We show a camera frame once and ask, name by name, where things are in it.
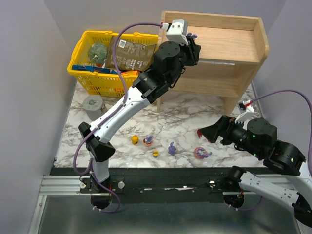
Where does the yellow plastic shopping basket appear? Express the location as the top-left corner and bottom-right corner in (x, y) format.
(67, 30), (159, 98)

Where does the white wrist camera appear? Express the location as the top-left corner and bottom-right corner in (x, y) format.
(161, 19), (188, 46)
(235, 100), (254, 123)

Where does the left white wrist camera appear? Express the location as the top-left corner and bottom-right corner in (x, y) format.
(161, 19), (188, 46)

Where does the wooden two-tier shelf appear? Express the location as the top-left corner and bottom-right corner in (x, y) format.
(161, 11), (270, 115)

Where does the green toy pumpkin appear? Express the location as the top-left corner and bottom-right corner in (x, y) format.
(88, 43), (108, 65)

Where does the brown snack bag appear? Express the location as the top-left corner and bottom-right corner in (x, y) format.
(115, 39), (156, 72)

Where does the yellow duck toy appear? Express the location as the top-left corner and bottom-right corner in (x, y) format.
(131, 135), (139, 145)

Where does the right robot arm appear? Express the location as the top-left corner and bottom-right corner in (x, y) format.
(197, 116), (312, 227)

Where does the purple bunny with strawberry cake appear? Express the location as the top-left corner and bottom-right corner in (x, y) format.
(168, 142), (177, 156)

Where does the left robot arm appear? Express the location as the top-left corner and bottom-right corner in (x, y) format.
(78, 34), (201, 189)

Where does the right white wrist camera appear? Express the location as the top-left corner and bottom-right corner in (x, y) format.
(235, 100), (254, 123)

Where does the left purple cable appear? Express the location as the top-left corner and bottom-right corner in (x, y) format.
(73, 22), (168, 213)

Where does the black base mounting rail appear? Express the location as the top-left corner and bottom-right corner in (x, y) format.
(70, 167), (285, 204)

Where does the blue box in basket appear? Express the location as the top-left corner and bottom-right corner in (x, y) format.
(72, 65), (111, 74)

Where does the small yellow striped toy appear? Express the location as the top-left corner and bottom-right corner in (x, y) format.
(153, 150), (159, 158)

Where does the grey cup with print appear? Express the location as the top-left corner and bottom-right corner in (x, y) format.
(82, 95), (107, 121)

